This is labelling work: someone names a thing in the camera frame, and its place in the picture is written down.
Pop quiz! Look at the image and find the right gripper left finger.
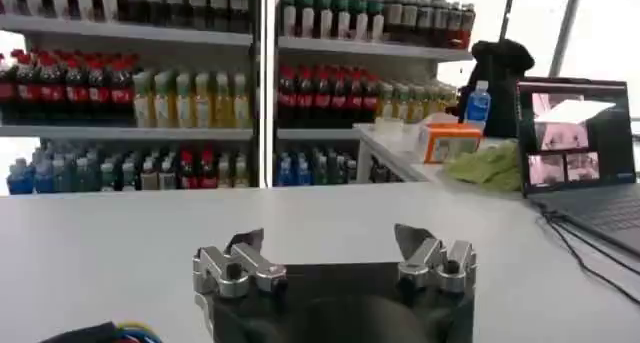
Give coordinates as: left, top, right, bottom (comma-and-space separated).
192, 227, 289, 299

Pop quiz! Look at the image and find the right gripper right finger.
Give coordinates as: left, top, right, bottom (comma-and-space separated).
393, 223, 478, 295

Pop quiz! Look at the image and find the green crumpled cloth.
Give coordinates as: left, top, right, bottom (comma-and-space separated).
444, 139, 524, 193

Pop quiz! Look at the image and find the white side table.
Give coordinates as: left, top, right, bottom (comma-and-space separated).
353, 122, 524, 196

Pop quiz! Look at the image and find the orange tissue box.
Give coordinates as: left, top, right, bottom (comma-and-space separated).
418, 122, 484, 165

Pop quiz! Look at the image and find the clear plastic container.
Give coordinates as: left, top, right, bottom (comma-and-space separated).
373, 116, 424, 137

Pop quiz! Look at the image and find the blue water bottle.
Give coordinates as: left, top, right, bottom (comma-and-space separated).
464, 79, 492, 131

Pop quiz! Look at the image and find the dark grey open laptop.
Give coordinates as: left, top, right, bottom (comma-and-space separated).
515, 76, 640, 257

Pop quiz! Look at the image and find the black bag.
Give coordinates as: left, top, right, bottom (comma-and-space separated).
457, 38, 536, 139

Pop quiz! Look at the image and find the narrow shelf rack with bottles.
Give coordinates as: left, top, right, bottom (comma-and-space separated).
274, 0, 482, 189

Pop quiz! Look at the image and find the wide shelf rack with bottles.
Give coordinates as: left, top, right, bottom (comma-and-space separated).
0, 0, 257, 196

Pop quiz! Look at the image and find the black laptop cable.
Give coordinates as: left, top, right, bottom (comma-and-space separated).
535, 205, 640, 306

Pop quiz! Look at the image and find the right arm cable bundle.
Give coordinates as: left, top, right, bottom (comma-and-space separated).
38, 320, 164, 343

